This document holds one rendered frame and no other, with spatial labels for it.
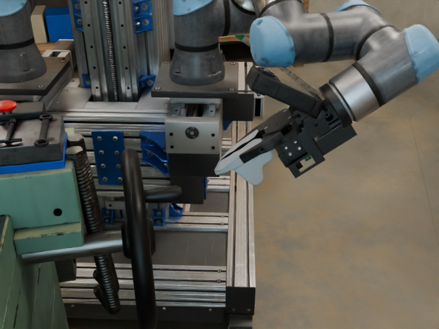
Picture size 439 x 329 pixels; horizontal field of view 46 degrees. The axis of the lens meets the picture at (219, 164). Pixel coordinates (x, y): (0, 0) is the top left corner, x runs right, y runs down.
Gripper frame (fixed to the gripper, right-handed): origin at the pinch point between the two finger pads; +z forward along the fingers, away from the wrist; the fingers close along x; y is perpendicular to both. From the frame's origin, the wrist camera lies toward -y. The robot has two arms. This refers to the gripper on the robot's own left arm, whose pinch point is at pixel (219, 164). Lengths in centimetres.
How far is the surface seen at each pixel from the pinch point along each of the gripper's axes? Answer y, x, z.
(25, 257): -5.9, -4.9, 31.5
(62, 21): -50, 283, 78
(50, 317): 9.7, 7.6, 44.3
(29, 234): -9.1, -7.2, 27.0
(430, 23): 119, 373, -154
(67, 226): -6.5, -5.7, 22.7
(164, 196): -2.6, -6.9, 7.9
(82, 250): -1.5, -3.5, 24.5
